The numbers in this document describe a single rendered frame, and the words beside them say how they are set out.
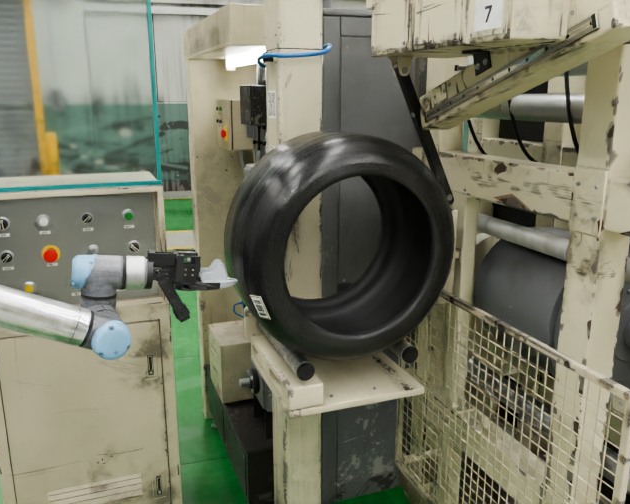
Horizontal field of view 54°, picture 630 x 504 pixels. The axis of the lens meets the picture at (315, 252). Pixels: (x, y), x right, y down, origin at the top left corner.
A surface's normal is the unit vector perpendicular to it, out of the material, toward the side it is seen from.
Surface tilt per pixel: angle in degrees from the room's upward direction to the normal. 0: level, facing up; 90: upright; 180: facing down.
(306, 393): 90
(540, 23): 90
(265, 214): 71
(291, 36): 90
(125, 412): 90
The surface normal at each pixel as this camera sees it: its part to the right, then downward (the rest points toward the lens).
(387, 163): 0.39, 0.05
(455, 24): -0.94, 0.09
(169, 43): 0.27, 0.24
